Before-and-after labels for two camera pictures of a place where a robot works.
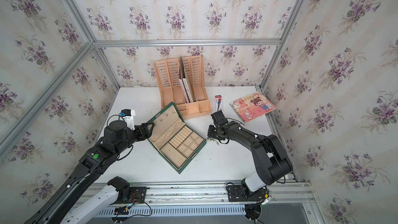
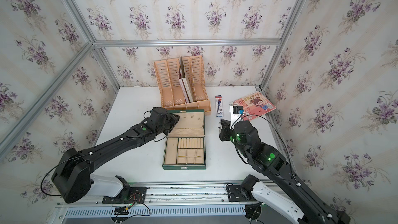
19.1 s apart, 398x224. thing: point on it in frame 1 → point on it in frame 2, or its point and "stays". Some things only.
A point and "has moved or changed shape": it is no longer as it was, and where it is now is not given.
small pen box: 218,103 stays
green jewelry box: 177,142 has moved or changed shape
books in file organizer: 184,83 stays
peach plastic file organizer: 167,72 stays
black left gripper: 139,131 → 172,117
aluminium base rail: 278,192 stays
